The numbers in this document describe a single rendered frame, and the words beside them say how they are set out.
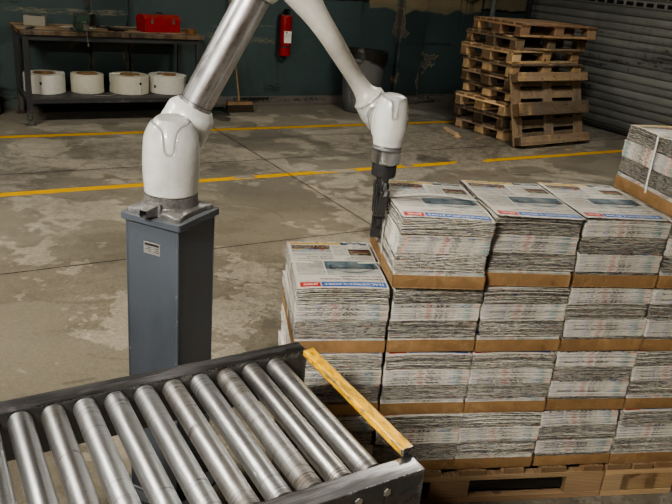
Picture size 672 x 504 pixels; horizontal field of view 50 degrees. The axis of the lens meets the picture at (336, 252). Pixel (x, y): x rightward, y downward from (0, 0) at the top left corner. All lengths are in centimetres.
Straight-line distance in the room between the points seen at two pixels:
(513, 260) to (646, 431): 90
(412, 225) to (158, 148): 74
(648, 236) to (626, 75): 771
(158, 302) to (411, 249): 76
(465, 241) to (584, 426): 88
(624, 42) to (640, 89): 65
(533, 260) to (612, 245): 26
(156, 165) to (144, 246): 25
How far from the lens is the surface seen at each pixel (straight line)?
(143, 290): 221
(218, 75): 222
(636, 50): 1004
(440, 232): 210
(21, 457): 153
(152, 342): 227
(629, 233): 239
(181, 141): 205
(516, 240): 223
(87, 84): 793
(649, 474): 297
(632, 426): 279
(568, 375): 255
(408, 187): 234
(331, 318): 216
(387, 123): 213
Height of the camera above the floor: 171
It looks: 22 degrees down
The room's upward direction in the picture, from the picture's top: 5 degrees clockwise
